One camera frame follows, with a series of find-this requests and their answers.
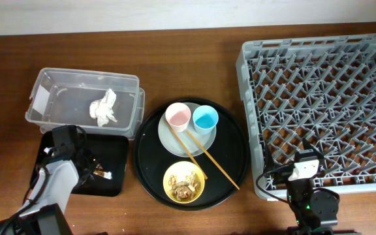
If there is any grey plate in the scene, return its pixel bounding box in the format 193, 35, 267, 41
158, 102, 217, 157

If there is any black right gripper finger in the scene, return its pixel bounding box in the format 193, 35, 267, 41
264, 144, 275, 170
302, 138, 324, 160

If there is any wooden chopstick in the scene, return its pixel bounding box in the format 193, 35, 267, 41
185, 130, 240, 190
165, 121, 208, 180

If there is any clear plastic bin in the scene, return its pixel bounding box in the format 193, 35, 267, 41
25, 68, 146, 140

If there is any grey dishwasher rack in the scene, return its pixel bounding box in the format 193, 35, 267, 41
236, 34, 376, 200

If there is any yellow bowl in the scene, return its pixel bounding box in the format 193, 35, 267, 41
163, 161, 206, 204

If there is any round black tray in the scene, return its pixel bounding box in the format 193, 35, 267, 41
133, 98, 250, 211

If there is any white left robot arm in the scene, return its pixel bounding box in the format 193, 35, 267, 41
0, 145, 99, 234

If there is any gold snack wrapper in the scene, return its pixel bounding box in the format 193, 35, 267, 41
93, 163, 112, 180

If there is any left wooden chopstick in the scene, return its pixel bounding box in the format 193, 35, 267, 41
165, 121, 208, 180

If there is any blue cup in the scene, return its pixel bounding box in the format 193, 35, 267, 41
193, 105, 219, 135

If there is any food scraps pile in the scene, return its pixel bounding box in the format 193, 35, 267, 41
168, 172, 200, 201

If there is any pink cup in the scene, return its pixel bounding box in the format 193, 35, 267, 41
165, 102, 191, 133

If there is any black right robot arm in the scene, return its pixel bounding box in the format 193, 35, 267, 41
260, 140, 340, 235

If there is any white tissue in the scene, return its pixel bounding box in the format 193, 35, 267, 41
89, 89, 117, 127

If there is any right wooden chopstick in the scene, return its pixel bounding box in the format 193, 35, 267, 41
185, 130, 240, 190

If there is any black square tray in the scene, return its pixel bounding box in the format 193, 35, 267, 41
29, 130, 130, 198

